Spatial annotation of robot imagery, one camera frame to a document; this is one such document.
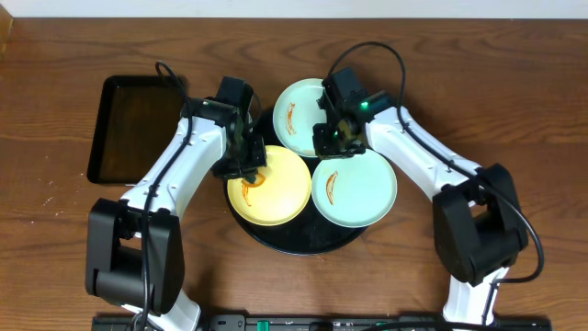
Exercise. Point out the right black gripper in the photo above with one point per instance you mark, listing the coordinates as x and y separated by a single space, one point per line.
337 150

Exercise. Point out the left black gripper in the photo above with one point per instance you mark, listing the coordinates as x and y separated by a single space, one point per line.
240 166

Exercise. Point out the green and orange sponge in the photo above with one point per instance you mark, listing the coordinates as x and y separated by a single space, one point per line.
254 180

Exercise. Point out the light blue plate top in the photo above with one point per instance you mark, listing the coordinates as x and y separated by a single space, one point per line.
296 112

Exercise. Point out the light blue plate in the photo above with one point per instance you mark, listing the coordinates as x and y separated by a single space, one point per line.
296 112
354 192

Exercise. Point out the yellow plate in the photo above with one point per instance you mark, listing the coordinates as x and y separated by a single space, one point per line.
281 191

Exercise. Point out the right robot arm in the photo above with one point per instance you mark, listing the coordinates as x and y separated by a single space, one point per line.
479 228

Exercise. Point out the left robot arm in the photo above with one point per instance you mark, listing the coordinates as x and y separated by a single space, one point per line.
134 249

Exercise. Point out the round black serving tray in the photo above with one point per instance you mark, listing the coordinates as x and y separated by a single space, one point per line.
309 233

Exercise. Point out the black rectangular water tray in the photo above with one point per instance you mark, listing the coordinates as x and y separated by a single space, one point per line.
137 118

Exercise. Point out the light blue plate right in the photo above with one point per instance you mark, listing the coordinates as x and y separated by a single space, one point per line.
354 192

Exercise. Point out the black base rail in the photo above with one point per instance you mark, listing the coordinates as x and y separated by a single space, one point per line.
227 322

